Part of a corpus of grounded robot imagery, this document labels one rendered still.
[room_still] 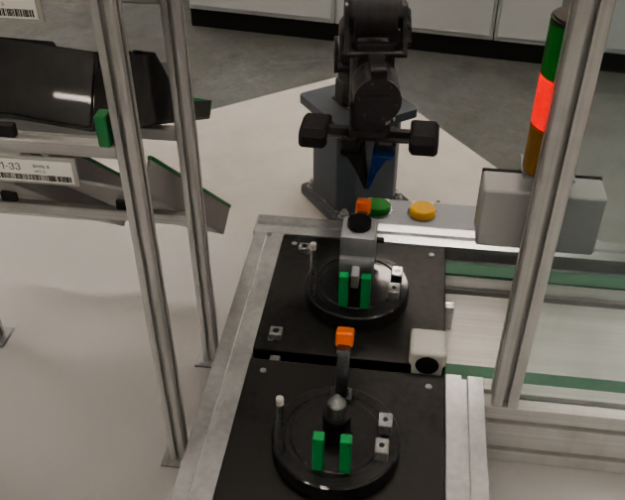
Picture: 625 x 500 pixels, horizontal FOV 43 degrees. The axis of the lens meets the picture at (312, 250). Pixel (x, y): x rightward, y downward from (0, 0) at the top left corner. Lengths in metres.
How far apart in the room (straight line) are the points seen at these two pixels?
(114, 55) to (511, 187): 0.40
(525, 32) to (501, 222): 3.25
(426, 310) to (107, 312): 0.49
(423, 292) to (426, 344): 0.12
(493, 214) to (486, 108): 2.85
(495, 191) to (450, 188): 0.69
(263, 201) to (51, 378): 0.51
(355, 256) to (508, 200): 0.26
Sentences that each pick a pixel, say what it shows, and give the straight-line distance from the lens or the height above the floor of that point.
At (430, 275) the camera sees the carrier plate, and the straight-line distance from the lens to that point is 1.11.
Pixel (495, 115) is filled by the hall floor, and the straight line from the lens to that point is 3.61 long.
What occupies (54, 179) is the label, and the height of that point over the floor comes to 1.27.
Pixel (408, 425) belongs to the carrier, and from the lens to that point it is 0.92.
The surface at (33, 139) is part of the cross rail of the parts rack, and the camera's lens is 0.77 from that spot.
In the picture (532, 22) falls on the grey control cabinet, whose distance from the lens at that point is 4.03.
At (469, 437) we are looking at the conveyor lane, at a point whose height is 0.96.
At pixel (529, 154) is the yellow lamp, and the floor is 1.28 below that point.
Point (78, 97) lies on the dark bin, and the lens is 0.78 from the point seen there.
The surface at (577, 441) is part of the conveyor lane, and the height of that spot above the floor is 0.91.
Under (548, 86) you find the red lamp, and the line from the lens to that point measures 0.75.
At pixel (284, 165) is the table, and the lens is 1.54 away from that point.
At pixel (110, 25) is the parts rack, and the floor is 1.43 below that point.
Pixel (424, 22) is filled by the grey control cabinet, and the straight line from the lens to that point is 4.08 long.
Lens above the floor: 1.68
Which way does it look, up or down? 38 degrees down
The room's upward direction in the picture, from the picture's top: straight up
